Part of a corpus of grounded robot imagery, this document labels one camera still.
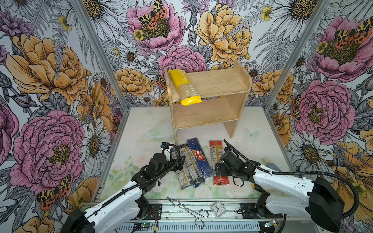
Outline Ankara spaghetti bag left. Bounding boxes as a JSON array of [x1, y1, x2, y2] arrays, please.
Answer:
[[176, 146, 192, 190]]

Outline aluminium corner post right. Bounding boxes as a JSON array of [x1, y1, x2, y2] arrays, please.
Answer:
[[263, 1, 330, 111]]

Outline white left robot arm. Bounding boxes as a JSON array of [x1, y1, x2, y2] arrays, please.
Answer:
[[61, 152, 185, 233]]

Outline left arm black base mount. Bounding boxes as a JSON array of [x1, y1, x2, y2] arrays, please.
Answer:
[[136, 203, 163, 220]]

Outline aluminium corner post left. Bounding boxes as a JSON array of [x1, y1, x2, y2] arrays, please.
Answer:
[[71, 1, 130, 113]]

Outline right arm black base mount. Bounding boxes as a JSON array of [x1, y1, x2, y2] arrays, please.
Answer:
[[238, 203, 283, 219]]

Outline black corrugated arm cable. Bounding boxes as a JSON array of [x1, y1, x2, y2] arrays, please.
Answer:
[[84, 142, 181, 222], [222, 139, 360, 218]]

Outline ankara spaghetti bag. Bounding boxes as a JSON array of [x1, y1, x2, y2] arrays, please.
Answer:
[[176, 146, 192, 190], [179, 144, 205, 188]]

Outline metal wire tongs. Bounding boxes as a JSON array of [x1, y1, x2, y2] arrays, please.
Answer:
[[166, 196, 209, 229]]

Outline small white clock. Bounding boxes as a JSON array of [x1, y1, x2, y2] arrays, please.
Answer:
[[211, 201, 226, 218]]

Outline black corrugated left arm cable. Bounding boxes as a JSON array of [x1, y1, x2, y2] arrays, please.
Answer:
[[84, 142, 181, 222]]

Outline aluminium corner post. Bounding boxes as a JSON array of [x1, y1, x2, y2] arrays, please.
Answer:
[[71, 1, 130, 113], [263, 1, 330, 111]]

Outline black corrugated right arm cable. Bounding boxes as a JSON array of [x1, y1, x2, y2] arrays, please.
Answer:
[[222, 139, 360, 218]]

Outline grey blue oval pad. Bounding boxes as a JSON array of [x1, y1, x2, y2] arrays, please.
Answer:
[[266, 163, 281, 172]]

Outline white slotted cable duct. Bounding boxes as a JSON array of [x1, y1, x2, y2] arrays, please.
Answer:
[[116, 222, 261, 233]]

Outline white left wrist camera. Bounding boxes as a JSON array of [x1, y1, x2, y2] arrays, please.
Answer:
[[161, 142, 172, 161]]

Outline red spaghetti bag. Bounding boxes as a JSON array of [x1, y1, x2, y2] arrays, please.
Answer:
[[209, 140, 229, 185]]

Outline Ankara spaghetti bag right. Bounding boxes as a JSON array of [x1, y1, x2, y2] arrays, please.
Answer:
[[179, 144, 205, 188]]

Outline blue Barilla spaghetti box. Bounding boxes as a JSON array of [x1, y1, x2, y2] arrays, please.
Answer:
[[187, 138, 213, 179]]

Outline wooden two-tier shelf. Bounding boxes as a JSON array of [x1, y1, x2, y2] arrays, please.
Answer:
[[164, 61, 253, 141]]

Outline yellow spaghetti bag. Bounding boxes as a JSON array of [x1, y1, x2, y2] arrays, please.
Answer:
[[169, 70, 202, 106]]

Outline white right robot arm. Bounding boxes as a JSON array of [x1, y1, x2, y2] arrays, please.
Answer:
[[215, 151, 344, 233]]

